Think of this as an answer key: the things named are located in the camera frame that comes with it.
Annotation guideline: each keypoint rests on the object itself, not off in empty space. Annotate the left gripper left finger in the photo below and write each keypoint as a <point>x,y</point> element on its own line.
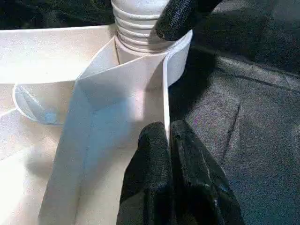
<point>150,178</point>

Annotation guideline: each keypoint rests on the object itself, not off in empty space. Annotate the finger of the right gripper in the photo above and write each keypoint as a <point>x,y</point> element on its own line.
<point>178,18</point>

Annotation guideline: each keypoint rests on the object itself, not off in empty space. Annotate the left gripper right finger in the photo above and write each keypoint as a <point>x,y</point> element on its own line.
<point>199,182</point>

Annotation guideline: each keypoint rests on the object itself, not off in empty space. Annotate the white plastic table leg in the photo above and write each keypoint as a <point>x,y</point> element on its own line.
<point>133,23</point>

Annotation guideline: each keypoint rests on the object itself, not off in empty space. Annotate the white plastic table top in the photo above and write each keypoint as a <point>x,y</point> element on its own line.
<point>70,58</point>

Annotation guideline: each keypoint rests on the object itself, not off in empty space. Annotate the black mat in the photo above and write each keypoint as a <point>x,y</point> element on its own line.
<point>246,117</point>

